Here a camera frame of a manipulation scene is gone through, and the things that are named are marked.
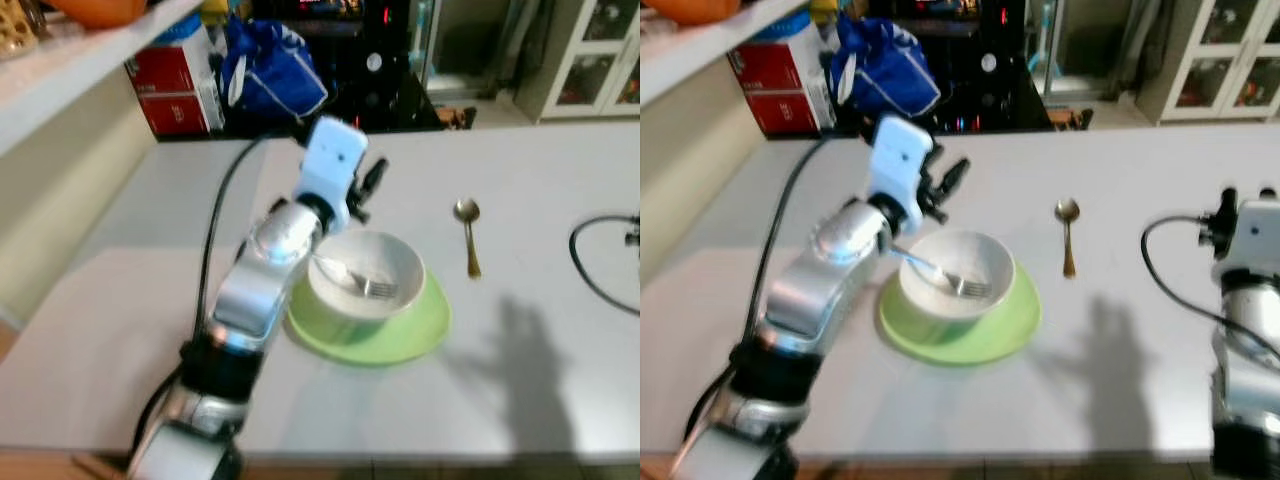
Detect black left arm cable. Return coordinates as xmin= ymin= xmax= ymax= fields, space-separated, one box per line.
xmin=683 ymin=132 xmax=881 ymax=461
xmin=132 ymin=128 xmax=306 ymax=456

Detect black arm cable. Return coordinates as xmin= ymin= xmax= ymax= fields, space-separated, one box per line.
xmin=1142 ymin=215 xmax=1280 ymax=361
xmin=570 ymin=215 xmax=641 ymax=318
xmin=683 ymin=132 xmax=881 ymax=461
xmin=132 ymin=128 xmax=306 ymax=456

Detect white glass door cabinet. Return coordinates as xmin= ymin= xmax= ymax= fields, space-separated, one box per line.
xmin=1135 ymin=0 xmax=1280 ymax=126
xmin=515 ymin=0 xmax=641 ymax=123

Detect white ceramic bowl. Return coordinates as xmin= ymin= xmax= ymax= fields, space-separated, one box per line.
xmin=898 ymin=232 xmax=1016 ymax=321
xmin=306 ymin=232 xmax=426 ymax=321

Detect black cabinet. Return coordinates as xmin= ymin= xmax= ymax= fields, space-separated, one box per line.
xmin=835 ymin=0 xmax=1051 ymax=131
xmin=225 ymin=0 xmax=446 ymax=131

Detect brass metal spoon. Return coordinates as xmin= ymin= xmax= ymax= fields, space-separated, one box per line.
xmin=453 ymin=198 xmax=483 ymax=280
xmin=1054 ymin=198 xmax=1082 ymax=279

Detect blue white carton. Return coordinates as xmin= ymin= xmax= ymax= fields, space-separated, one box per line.
xmin=775 ymin=10 xmax=823 ymax=43
xmin=158 ymin=12 xmax=209 ymax=49

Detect orange bowl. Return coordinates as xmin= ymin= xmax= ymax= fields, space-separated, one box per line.
xmin=45 ymin=0 xmax=151 ymax=29
xmin=645 ymin=0 xmax=746 ymax=26

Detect silver metal fork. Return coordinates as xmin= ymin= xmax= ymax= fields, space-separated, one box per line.
xmin=890 ymin=245 xmax=993 ymax=299
xmin=312 ymin=255 xmax=399 ymax=301

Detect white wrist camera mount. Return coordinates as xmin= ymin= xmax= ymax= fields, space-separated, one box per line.
xmin=1213 ymin=198 xmax=1280 ymax=291
xmin=866 ymin=116 xmax=935 ymax=236
xmin=297 ymin=116 xmax=369 ymax=233

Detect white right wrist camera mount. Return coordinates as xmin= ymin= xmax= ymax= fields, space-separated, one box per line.
xmin=1213 ymin=198 xmax=1280 ymax=291

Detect blue fabric bag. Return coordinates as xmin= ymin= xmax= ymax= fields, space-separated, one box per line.
xmin=218 ymin=15 xmax=331 ymax=123
xmin=828 ymin=12 xmax=943 ymax=119

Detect white shelf board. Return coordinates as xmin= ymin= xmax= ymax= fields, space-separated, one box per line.
xmin=0 ymin=0 xmax=206 ymax=156
xmin=640 ymin=0 xmax=809 ymax=106

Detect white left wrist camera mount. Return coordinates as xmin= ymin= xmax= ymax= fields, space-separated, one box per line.
xmin=866 ymin=116 xmax=935 ymax=236
xmin=297 ymin=116 xmax=369 ymax=233

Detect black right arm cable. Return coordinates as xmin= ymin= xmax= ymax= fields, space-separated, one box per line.
xmin=570 ymin=215 xmax=641 ymax=318
xmin=1142 ymin=215 xmax=1280 ymax=361

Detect green plate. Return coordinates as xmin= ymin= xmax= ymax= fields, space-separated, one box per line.
xmin=878 ymin=265 xmax=1043 ymax=366
xmin=287 ymin=270 xmax=451 ymax=366

